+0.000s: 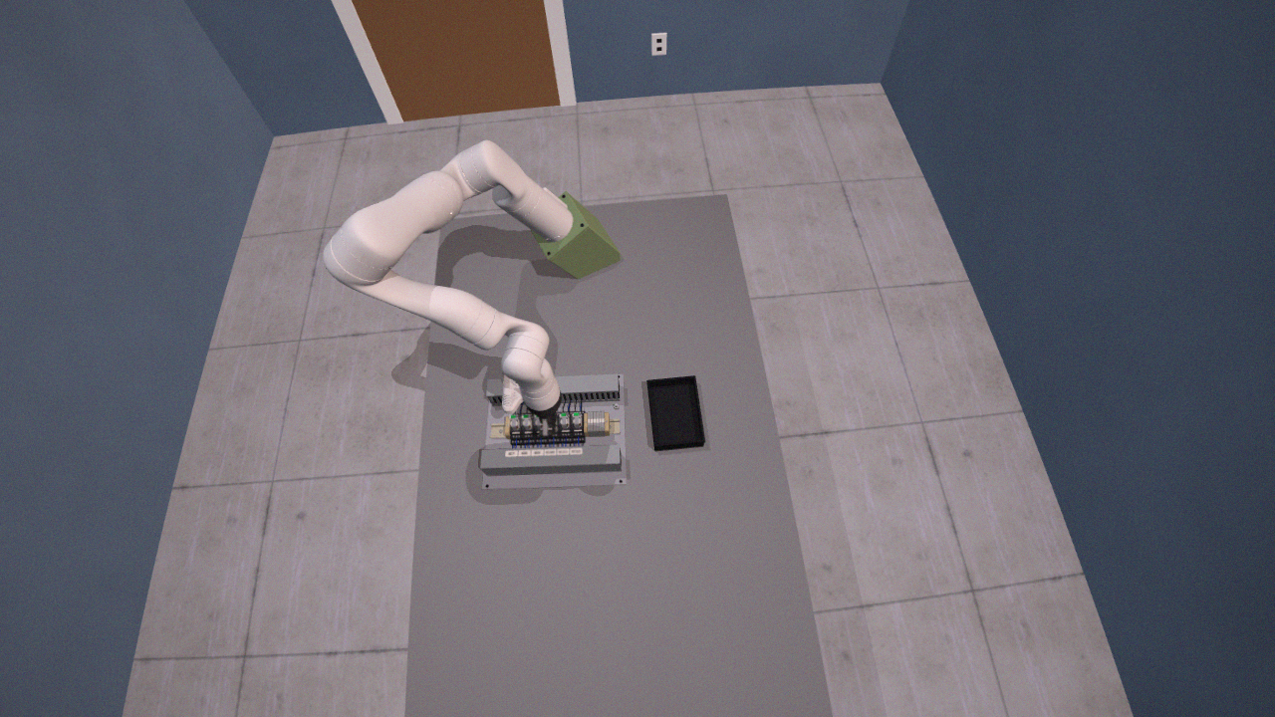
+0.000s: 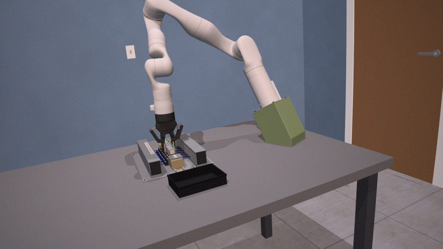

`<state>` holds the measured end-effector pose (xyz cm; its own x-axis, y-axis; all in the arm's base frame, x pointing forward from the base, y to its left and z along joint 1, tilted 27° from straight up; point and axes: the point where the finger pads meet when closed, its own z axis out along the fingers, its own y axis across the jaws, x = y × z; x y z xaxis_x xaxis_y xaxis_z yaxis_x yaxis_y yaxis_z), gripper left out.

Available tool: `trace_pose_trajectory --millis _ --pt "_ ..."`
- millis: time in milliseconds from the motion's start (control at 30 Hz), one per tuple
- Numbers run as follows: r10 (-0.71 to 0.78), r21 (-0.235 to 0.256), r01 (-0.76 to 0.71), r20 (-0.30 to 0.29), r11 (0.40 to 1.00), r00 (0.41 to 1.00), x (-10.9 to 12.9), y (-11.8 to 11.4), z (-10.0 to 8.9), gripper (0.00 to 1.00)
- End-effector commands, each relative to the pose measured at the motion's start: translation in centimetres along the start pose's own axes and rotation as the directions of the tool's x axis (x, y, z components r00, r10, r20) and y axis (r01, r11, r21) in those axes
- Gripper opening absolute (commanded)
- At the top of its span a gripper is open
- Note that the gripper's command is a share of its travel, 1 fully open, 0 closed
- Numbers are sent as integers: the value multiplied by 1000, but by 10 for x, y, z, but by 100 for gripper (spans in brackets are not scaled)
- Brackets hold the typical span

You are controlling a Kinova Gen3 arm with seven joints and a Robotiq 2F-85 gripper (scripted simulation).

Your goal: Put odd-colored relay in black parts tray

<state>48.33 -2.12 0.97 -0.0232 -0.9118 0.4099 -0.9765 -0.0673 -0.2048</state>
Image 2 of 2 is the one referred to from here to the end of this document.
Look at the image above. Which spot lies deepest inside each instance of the grey relay panel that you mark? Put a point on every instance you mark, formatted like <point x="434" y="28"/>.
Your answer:
<point x="156" y="164"/>

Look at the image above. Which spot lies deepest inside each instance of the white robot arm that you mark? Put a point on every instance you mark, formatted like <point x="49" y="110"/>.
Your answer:
<point x="244" y="49"/>

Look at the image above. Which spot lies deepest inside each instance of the black rectangular tray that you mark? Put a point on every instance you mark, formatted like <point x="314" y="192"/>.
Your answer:
<point x="195" y="180"/>

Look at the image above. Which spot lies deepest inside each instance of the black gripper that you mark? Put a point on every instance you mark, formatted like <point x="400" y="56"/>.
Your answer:
<point x="165" y="124"/>

